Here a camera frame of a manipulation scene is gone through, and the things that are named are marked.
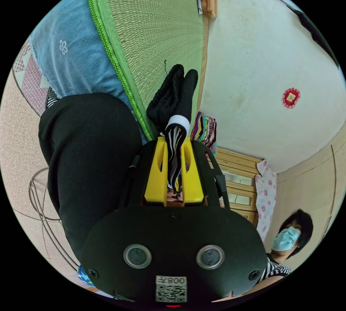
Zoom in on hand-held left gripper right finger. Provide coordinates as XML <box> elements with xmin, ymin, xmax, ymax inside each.
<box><xmin>179</xmin><ymin>140</ymin><xmax>205</xmax><ymax>205</ymax></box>

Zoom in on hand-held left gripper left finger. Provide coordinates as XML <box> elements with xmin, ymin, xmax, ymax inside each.
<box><xmin>144</xmin><ymin>137</ymin><xmax>167</xmax><ymax>207</ymax></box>

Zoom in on black sweatpants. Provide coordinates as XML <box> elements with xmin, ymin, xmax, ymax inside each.
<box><xmin>38</xmin><ymin>64</ymin><xmax>199</xmax><ymax>256</ymax></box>

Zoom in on wooden cupboard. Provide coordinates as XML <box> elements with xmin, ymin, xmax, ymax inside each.
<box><xmin>207</xmin><ymin>147</ymin><xmax>265</xmax><ymax>227</ymax></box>

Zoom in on pile of clothes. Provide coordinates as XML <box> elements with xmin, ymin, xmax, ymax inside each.
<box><xmin>190</xmin><ymin>111</ymin><xmax>218</xmax><ymax>152</ymax></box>

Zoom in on white cloth with pink flowers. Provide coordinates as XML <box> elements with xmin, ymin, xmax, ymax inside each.
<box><xmin>255</xmin><ymin>159</ymin><xmax>278</xmax><ymax>242</ymax></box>

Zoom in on person's body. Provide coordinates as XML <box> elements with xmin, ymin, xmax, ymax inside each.
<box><xmin>253</xmin><ymin>208</ymin><xmax>315</xmax><ymax>288</ymax></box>

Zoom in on bed with green-edged woven mat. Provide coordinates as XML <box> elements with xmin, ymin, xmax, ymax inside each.
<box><xmin>12</xmin><ymin>0</ymin><xmax>211</xmax><ymax>145</ymax></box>

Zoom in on grey cable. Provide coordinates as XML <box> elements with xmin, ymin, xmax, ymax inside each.
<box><xmin>28</xmin><ymin>167</ymin><xmax>79</xmax><ymax>272</ymax></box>

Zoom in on red wall ornament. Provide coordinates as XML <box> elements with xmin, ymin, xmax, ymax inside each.
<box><xmin>281</xmin><ymin>87</ymin><xmax>301</xmax><ymax>110</ymax></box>

